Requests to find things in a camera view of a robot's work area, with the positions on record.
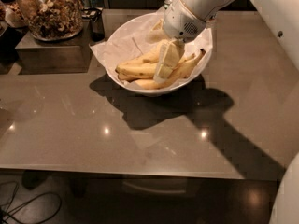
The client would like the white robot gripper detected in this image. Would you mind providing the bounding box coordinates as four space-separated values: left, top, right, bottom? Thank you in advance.
145 0 206 83

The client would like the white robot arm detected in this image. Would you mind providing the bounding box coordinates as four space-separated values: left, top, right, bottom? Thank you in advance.
148 0 299 224

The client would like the white bowl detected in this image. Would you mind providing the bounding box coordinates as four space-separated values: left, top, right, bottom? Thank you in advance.
102 13 213 96

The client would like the small hidden yellow banana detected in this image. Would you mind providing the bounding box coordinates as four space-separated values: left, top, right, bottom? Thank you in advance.
118 73 137 82

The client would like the white paper liner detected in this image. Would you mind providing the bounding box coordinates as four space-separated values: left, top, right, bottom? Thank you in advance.
91 9 213 96

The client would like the black scoop cup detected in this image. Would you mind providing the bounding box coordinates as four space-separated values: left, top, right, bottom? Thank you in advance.
82 7 105 42

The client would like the glass jar of nuts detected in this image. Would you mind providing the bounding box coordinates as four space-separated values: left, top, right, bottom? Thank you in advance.
16 0 83 41

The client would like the dark square pedestal box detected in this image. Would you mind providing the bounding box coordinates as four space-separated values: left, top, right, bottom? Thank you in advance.
16 21 92 75

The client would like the black floor cable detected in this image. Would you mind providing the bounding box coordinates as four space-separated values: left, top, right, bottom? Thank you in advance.
0 180 63 224

